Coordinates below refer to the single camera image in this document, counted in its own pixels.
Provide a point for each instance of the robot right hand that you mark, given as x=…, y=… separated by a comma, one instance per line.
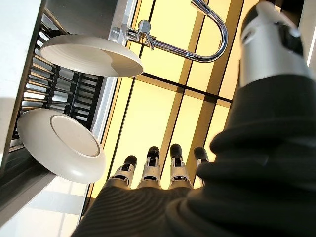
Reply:
x=247, y=185

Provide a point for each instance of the white ceramic plate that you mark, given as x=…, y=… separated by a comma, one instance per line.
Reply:
x=66, y=145
x=89, y=56

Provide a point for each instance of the yellow backlit window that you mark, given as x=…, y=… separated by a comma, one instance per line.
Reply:
x=160, y=111

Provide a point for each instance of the chrome gooseneck faucet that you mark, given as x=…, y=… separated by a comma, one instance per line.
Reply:
x=197, y=55

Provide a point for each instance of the black sink dish rack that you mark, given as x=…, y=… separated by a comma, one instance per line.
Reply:
x=61, y=98

